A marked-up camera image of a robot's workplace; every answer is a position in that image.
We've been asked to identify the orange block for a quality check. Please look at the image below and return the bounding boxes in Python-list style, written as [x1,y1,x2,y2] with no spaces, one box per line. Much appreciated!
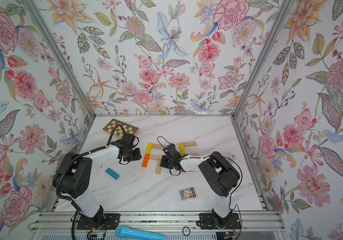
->
[141,154,150,168]

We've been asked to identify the yellow block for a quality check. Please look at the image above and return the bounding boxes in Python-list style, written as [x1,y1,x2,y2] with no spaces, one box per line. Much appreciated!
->
[179,143,186,156]
[145,143,153,155]

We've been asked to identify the teal block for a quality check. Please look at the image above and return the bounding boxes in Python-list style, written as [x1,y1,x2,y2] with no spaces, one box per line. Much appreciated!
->
[105,168,119,180]

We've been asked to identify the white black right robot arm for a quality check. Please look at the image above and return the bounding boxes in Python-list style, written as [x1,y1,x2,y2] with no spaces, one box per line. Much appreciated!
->
[160,144,242,229]

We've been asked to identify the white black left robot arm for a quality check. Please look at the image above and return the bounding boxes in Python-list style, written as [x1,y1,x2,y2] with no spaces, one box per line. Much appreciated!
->
[52,133,141,223]

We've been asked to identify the wooden folding chessboard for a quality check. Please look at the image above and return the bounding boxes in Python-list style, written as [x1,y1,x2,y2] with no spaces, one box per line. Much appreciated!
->
[103,119,139,139]

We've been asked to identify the playing card box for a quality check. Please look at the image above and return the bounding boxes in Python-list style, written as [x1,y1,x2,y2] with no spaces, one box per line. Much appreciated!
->
[179,187,197,202]

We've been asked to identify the blue microphone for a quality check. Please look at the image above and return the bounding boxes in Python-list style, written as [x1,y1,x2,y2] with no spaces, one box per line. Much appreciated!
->
[114,226,165,240]

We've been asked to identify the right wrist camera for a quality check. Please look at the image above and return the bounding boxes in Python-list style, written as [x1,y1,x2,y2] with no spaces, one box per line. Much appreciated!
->
[163,144,179,158]

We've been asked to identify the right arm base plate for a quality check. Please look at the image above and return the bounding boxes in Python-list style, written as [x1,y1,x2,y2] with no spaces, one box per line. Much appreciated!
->
[196,213,242,230]

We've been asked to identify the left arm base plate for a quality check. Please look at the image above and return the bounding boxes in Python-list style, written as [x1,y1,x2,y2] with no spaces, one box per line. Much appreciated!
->
[76,214,120,231]

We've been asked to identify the black corrugated cable hose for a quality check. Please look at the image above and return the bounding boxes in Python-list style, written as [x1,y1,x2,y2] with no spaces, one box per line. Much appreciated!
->
[55,123,126,240]

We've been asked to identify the aluminium front rail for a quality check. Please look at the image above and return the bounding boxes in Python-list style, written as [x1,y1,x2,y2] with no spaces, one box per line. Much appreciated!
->
[27,211,285,233]

